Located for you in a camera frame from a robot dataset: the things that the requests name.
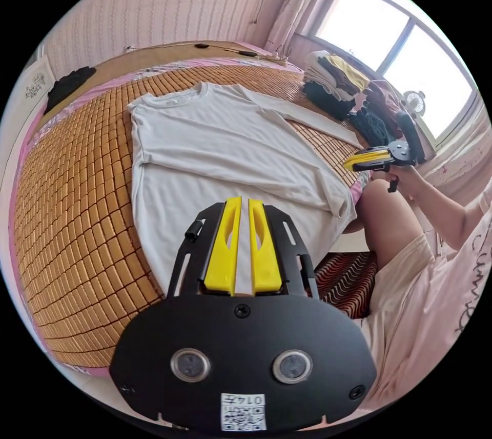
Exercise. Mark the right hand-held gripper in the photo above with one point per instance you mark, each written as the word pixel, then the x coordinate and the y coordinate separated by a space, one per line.
pixel 400 152

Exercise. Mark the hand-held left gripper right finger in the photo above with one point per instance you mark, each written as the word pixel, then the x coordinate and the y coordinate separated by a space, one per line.
pixel 265 254

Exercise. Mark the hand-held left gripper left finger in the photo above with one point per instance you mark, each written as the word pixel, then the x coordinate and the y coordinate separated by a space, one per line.
pixel 221 250

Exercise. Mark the person's right forearm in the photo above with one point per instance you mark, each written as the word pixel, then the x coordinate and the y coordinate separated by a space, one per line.
pixel 446 212

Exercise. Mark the white shirt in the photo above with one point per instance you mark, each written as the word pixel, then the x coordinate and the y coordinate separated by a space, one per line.
pixel 215 139

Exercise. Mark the person's right hand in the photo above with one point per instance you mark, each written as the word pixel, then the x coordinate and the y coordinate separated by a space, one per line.
pixel 408 180

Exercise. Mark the small white fan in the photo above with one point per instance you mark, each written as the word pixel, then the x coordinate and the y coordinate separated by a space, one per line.
pixel 415 102

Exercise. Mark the red striped rug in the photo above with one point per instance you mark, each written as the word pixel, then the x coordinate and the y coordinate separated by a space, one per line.
pixel 346 279

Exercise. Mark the pile of clothes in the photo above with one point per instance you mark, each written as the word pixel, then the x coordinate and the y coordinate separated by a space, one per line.
pixel 338 81

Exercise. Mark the window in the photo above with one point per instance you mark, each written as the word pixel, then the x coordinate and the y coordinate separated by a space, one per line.
pixel 384 35

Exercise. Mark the person's body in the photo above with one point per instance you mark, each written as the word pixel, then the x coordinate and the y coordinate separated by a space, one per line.
pixel 415 293

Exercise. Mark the bed with woven mat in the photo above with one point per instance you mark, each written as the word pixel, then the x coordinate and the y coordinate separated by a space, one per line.
pixel 77 216

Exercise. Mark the black garment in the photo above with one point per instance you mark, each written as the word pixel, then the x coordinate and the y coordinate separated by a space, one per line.
pixel 69 86

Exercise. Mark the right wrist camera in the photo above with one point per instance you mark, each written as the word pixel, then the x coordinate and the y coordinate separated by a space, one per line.
pixel 410 135

